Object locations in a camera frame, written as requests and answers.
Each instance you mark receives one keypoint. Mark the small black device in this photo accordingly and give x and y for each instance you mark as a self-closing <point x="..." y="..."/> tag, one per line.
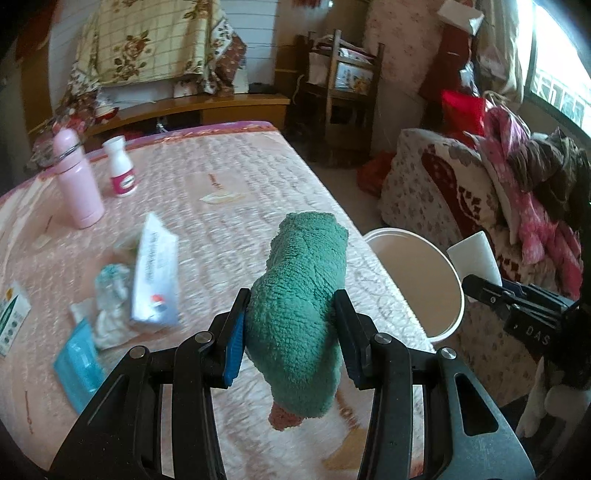
<point x="256" y="86"/>

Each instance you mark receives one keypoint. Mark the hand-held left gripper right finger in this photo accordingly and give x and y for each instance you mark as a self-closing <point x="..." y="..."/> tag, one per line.
<point x="352" y="364"/>

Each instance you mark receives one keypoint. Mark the white paper piece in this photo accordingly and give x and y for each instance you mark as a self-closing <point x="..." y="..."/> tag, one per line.
<point x="473" y="261"/>

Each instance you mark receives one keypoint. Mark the white pill bottle pink label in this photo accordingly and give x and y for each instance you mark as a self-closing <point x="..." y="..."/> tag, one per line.
<point x="121" y="170"/>

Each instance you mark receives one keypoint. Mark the blue packet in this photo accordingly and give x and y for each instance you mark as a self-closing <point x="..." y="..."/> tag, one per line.
<point x="78" y="364"/>

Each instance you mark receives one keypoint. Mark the white printed carton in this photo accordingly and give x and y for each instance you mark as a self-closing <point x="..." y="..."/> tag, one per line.
<point x="154" y="267"/>

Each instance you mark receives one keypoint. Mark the white cardboard box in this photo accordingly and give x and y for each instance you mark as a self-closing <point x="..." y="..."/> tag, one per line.
<point x="457" y="16"/>

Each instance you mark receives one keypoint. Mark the floral red sofa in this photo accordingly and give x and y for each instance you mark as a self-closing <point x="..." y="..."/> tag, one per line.
<point x="425" y="184"/>

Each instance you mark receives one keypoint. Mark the dark red garment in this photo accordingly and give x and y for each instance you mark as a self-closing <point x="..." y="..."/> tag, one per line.
<point x="455" y="60"/>

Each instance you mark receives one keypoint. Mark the orange plastic bag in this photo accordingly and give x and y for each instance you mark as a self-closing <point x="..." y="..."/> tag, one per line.
<point x="376" y="175"/>

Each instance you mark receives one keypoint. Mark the pale floral bedding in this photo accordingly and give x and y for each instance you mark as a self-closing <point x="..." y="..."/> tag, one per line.
<point x="401" y="41"/>

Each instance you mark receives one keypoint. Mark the window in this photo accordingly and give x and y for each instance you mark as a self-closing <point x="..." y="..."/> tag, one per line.
<point x="563" y="69"/>

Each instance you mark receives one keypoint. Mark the pink insulated bottle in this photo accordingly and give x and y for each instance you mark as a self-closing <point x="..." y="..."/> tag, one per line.
<point x="81" y="189"/>

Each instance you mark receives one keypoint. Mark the yellow floral quilt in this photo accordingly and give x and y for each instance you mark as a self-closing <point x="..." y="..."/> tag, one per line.
<point x="138" y="41"/>

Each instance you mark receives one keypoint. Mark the wooden bed board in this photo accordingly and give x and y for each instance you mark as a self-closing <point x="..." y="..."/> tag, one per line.
<point x="221" y="106"/>

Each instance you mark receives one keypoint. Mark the green white drink carton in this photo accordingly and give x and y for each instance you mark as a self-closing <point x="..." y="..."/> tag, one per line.
<point x="11" y="318"/>

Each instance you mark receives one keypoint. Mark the white plastic bucket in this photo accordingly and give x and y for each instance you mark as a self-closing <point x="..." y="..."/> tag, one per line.
<point x="411" y="277"/>

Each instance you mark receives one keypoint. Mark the pink quilted mattress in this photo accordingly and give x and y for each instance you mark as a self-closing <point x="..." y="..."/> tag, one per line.
<point x="207" y="184"/>

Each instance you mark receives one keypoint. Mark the plastic wrapper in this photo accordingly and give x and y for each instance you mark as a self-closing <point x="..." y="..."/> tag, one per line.
<point x="111" y="304"/>

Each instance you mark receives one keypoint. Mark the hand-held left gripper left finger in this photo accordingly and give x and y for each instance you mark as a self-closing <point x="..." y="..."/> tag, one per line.
<point x="233" y="350"/>

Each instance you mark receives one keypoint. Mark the dark wooden chair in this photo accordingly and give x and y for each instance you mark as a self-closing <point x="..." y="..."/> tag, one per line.
<point x="332" y="115"/>

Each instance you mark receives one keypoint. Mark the red shiny bag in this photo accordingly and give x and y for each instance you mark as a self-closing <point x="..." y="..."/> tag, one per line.
<point x="461" y="110"/>

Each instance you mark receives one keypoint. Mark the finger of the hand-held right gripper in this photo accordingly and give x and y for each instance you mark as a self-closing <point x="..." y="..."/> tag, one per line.
<point x="517" y="288"/>
<point x="498" y="297"/>

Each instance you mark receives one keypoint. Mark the printed storage box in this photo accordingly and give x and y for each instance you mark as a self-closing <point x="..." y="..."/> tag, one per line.
<point x="355" y="76"/>

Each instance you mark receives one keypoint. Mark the pile of pink brown clothes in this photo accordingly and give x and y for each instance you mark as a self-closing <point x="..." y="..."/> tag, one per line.
<point x="535" y="221"/>

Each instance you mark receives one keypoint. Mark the green fleece cloth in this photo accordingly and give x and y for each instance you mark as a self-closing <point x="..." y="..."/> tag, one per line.
<point x="295" y="300"/>

